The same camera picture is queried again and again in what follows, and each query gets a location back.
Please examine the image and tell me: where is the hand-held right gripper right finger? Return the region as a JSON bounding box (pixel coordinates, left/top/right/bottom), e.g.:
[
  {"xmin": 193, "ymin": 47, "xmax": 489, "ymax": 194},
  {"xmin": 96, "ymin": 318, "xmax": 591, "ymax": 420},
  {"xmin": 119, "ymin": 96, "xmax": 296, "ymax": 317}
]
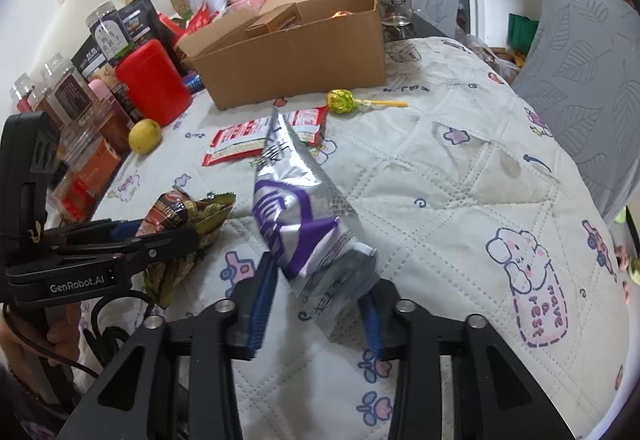
[{"xmin": 357, "ymin": 279, "xmax": 558, "ymax": 440}]

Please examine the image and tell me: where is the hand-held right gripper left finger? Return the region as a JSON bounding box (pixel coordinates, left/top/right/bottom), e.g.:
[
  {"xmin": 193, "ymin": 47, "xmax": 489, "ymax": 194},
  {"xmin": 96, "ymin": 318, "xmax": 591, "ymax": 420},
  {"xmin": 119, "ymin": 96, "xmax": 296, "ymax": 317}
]
[{"xmin": 70, "ymin": 252, "xmax": 278, "ymax": 440}]

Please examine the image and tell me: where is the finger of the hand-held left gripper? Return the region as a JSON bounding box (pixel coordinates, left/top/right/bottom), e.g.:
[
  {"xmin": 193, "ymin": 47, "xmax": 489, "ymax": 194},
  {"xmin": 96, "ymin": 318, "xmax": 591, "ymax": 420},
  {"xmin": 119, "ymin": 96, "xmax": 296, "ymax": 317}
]
[
  {"xmin": 42, "ymin": 218, "xmax": 144, "ymax": 246},
  {"xmin": 7, "ymin": 226, "xmax": 200, "ymax": 274}
]

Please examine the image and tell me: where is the green brown snack packet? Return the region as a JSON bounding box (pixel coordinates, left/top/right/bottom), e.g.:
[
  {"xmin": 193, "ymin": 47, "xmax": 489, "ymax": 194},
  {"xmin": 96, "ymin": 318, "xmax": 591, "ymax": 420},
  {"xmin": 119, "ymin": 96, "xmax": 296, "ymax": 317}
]
[{"xmin": 142, "ymin": 190, "xmax": 237, "ymax": 308}]

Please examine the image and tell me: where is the purple silver snack packet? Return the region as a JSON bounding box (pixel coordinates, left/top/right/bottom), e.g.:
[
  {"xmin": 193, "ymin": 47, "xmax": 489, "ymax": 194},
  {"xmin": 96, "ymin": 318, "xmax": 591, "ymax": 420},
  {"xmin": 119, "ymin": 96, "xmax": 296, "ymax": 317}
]
[{"xmin": 252, "ymin": 107, "xmax": 379, "ymax": 338}]

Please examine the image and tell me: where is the red white snack packet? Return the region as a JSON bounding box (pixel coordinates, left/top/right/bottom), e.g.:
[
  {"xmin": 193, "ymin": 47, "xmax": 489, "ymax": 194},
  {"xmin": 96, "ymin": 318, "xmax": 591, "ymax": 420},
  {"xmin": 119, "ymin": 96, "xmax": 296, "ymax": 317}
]
[
  {"xmin": 290, "ymin": 107, "xmax": 329, "ymax": 148},
  {"xmin": 202, "ymin": 117, "xmax": 275, "ymax": 167}
]

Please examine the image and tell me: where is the green lollipop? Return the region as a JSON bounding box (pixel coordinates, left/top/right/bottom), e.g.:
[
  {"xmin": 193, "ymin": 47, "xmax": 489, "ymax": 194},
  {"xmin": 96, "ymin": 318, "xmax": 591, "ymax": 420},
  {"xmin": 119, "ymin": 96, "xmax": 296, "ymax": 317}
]
[{"xmin": 327, "ymin": 90, "xmax": 408, "ymax": 115}]

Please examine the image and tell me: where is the brown cardboard box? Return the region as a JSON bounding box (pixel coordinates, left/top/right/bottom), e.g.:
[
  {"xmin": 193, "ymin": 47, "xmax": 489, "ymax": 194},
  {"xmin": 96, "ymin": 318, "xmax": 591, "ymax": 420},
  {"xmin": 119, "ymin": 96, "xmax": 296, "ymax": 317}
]
[{"xmin": 177, "ymin": 0, "xmax": 387, "ymax": 111}]

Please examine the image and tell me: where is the person's left hand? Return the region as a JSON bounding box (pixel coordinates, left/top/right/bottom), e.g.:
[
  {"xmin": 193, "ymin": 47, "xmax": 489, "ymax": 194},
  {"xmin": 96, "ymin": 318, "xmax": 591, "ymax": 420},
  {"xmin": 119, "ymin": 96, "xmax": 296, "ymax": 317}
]
[{"xmin": 0, "ymin": 311, "xmax": 49, "ymax": 364}]

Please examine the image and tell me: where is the clear jar with orange label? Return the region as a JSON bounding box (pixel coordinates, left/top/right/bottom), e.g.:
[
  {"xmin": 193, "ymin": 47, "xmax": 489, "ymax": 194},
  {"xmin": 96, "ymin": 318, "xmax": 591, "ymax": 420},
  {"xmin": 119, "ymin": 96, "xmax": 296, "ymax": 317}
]
[{"xmin": 52, "ymin": 125, "xmax": 126, "ymax": 221}]

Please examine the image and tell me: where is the pink bottle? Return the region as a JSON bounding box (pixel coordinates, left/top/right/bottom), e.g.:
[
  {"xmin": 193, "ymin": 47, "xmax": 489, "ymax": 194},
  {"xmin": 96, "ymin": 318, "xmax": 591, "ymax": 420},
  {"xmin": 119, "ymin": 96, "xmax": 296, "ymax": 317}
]
[{"xmin": 90, "ymin": 79, "xmax": 113, "ymax": 106}]

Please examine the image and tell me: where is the black pouch with white label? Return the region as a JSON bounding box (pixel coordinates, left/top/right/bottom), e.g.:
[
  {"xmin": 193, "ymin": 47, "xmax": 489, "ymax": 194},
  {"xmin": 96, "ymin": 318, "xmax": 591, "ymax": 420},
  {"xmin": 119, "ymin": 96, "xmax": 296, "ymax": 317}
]
[{"xmin": 71, "ymin": 45, "xmax": 108, "ymax": 81}]

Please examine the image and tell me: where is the red plastic canister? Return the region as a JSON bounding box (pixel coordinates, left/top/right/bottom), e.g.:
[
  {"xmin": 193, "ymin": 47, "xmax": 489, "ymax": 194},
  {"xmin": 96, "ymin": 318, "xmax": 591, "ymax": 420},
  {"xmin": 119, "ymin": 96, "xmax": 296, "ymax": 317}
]
[{"xmin": 116, "ymin": 40, "xmax": 193, "ymax": 126}]

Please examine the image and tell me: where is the printed quilted tablecloth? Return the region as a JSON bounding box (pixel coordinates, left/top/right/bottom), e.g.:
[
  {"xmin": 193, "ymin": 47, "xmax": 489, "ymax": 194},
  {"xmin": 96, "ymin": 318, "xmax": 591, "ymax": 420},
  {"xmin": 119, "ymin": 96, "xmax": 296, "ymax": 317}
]
[{"xmin": 80, "ymin": 37, "xmax": 626, "ymax": 440}]

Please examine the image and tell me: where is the green pouch on tin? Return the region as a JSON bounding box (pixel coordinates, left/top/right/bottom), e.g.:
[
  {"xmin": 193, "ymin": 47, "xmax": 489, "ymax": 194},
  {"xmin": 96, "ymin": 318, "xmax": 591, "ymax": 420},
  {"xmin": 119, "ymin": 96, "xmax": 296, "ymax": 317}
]
[{"xmin": 85, "ymin": 6, "xmax": 132, "ymax": 63}]

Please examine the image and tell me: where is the black printed pouch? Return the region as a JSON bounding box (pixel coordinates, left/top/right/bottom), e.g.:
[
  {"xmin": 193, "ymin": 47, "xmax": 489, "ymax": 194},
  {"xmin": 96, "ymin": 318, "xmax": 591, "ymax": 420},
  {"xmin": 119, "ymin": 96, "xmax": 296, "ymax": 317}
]
[{"xmin": 117, "ymin": 0, "xmax": 168, "ymax": 46}]

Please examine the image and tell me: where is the red snack pouch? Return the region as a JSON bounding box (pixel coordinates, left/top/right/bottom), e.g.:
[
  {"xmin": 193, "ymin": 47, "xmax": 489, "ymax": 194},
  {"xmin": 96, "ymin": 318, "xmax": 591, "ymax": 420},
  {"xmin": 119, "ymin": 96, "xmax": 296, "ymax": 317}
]
[{"xmin": 157, "ymin": 2, "xmax": 211, "ymax": 41}]

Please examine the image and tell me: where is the glass mug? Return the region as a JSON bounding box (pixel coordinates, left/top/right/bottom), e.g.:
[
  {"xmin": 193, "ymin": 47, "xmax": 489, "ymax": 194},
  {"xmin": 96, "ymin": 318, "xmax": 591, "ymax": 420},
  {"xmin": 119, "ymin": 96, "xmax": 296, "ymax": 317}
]
[{"xmin": 377, "ymin": 0, "xmax": 431, "ymax": 41}]

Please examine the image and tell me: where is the green shopping bag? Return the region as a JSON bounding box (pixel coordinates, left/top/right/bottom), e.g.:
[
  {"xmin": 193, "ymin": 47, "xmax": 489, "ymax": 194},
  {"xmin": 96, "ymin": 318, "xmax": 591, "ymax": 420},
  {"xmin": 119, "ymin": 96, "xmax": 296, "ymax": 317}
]
[{"xmin": 507, "ymin": 14, "xmax": 541, "ymax": 53}]

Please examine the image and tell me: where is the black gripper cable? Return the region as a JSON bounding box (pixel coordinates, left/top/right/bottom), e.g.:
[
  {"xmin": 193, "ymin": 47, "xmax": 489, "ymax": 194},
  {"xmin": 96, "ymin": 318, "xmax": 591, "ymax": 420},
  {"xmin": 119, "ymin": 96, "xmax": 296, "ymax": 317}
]
[{"xmin": 0, "ymin": 290, "xmax": 151, "ymax": 376}]

